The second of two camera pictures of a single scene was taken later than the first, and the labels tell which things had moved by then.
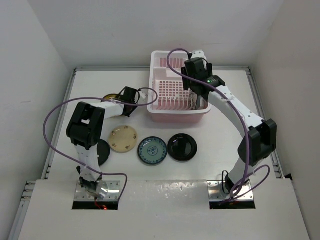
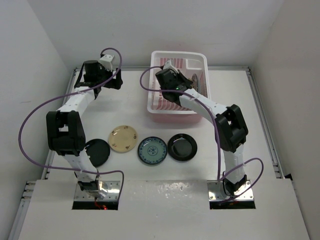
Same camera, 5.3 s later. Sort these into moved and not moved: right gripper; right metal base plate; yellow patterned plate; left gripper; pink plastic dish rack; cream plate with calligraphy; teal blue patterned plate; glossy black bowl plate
Moved: right gripper; yellow patterned plate; left gripper
Not moved: cream plate with calligraphy; glossy black bowl plate; right metal base plate; teal blue patterned plate; pink plastic dish rack
